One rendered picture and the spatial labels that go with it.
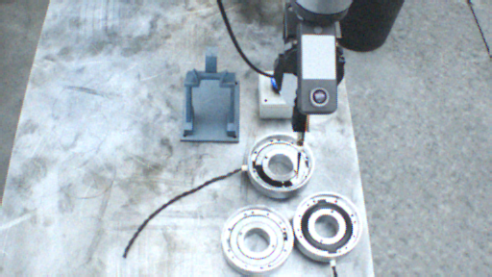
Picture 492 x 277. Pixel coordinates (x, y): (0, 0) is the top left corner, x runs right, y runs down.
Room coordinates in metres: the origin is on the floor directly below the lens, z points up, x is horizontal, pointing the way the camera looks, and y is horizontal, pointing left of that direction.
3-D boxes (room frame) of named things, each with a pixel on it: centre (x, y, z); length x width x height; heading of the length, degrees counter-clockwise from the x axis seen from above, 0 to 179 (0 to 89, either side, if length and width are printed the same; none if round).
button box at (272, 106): (0.54, -0.06, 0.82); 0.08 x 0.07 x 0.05; 5
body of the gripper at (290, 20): (0.47, -0.08, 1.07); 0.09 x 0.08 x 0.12; 2
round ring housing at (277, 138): (0.40, -0.07, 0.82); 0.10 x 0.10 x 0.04
